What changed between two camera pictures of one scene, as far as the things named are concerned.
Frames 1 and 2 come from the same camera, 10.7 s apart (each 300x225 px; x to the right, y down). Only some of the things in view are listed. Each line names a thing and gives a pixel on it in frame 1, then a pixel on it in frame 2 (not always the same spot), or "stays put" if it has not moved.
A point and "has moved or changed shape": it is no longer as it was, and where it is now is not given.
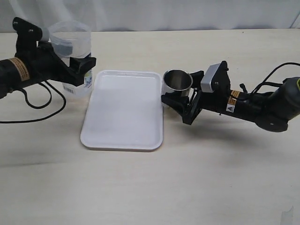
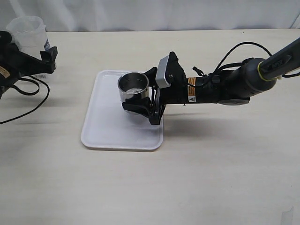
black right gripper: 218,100 → 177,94
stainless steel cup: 177,80 has moved or changed shape
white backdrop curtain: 117,15 stays put
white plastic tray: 124,111 stays put
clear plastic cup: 73,39 has moved or changed shape
